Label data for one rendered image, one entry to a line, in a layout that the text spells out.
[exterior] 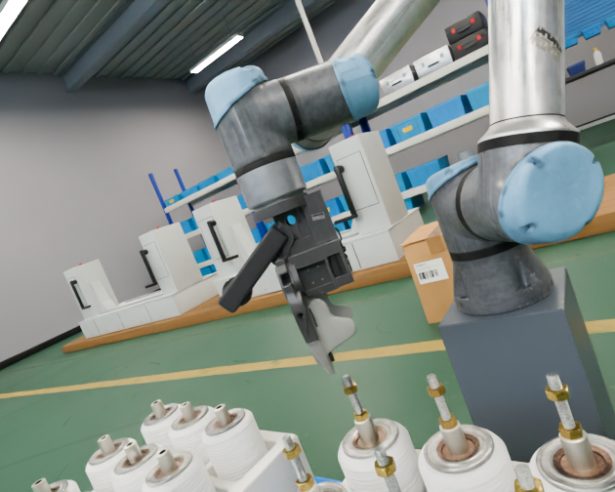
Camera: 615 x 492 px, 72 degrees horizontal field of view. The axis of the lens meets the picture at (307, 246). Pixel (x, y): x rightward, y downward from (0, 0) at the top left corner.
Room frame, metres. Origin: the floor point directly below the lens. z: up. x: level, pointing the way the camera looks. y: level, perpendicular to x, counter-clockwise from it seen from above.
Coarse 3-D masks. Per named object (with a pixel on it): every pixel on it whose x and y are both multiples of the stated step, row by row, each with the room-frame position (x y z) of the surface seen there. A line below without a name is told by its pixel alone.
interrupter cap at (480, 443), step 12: (468, 432) 0.45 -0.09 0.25; (480, 432) 0.44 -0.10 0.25; (432, 444) 0.45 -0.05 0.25; (444, 444) 0.45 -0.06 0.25; (468, 444) 0.44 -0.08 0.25; (480, 444) 0.42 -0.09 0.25; (492, 444) 0.42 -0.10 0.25; (432, 456) 0.44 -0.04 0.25; (444, 456) 0.43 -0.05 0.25; (456, 456) 0.43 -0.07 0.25; (468, 456) 0.42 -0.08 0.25; (480, 456) 0.41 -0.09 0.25; (432, 468) 0.42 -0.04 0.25; (444, 468) 0.41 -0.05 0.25; (456, 468) 0.40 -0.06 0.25; (468, 468) 0.40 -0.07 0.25
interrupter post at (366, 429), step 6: (354, 420) 0.52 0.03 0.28; (366, 420) 0.51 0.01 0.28; (360, 426) 0.50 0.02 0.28; (366, 426) 0.50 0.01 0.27; (372, 426) 0.51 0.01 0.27; (360, 432) 0.51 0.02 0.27; (366, 432) 0.50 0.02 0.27; (372, 432) 0.51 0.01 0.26; (366, 438) 0.50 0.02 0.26; (372, 438) 0.50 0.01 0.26
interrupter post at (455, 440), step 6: (456, 426) 0.43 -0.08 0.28; (444, 432) 0.43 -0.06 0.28; (450, 432) 0.43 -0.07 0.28; (456, 432) 0.42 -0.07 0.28; (462, 432) 0.43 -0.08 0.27; (444, 438) 0.43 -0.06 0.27; (450, 438) 0.43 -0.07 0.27; (456, 438) 0.42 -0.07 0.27; (462, 438) 0.43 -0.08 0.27; (450, 444) 0.43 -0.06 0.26; (456, 444) 0.42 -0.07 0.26; (462, 444) 0.43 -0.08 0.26; (450, 450) 0.43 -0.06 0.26; (456, 450) 0.43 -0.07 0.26; (462, 450) 0.42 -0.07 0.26
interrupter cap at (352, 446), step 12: (372, 420) 0.55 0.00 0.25; (384, 420) 0.54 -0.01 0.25; (348, 432) 0.54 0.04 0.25; (384, 432) 0.51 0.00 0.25; (396, 432) 0.50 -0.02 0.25; (348, 444) 0.52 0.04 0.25; (360, 444) 0.51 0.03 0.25; (372, 444) 0.50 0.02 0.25; (384, 444) 0.49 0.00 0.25; (348, 456) 0.49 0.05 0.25; (360, 456) 0.48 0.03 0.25; (372, 456) 0.48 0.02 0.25
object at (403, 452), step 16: (400, 432) 0.50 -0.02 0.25; (400, 448) 0.48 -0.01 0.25; (352, 464) 0.48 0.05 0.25; (368, 464) 0.47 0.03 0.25; (400, 464) 0.47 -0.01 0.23; (416, 464) 0.49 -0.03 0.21; (352, 480) 0.49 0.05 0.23; (368, 480) 0.47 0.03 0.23; (384, 480) 0.47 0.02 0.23; (400, 480) 0.47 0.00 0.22; (416, 480) 0.48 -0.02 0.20
